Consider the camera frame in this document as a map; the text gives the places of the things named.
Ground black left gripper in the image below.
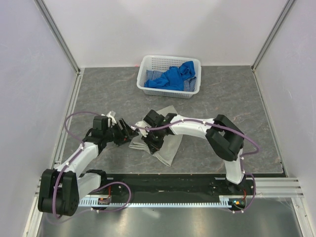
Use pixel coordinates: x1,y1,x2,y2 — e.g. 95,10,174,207
103,118,138,147

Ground grey cloth napkin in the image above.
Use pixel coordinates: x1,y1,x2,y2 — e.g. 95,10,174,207
129,106,182,167

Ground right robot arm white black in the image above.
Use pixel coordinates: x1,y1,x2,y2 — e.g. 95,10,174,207
137,110,244,195

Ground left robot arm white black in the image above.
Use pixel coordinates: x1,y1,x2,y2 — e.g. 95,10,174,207
38,113,138,218

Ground blue towel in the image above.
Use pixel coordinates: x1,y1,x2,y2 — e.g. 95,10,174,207
144,61,197,92

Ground blue checkered cloth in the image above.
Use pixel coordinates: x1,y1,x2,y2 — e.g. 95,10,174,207
144,69,197,92

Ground white perforated plastic basket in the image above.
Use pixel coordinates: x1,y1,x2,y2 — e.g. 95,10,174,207
136,55,201,99

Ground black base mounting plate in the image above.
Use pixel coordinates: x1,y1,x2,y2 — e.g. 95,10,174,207
89,174,255,198

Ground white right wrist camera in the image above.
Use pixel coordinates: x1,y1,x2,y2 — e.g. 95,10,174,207
131,121,149,137

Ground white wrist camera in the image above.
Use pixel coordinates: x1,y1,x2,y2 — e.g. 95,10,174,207
131,121,149,137
101,111,117,124

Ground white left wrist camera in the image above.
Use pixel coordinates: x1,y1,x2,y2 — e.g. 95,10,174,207
101,111,117,124

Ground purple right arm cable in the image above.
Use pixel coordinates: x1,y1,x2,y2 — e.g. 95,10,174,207
132,118,260,214

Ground slotted cable duct rail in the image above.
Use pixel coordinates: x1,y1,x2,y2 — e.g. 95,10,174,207
79,193,243,208

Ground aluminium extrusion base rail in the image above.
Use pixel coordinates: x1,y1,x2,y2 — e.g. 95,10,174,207
255,177,304,198

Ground aluminium corner frame post left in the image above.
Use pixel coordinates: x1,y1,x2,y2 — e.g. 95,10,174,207
34,0,82,75

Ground aluminium corner frame post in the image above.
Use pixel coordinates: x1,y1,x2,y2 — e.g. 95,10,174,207
251,0,297,72
34,0,82,75

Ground aluminium corner frame post right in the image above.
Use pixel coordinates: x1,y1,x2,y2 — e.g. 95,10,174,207
251,0,297,72

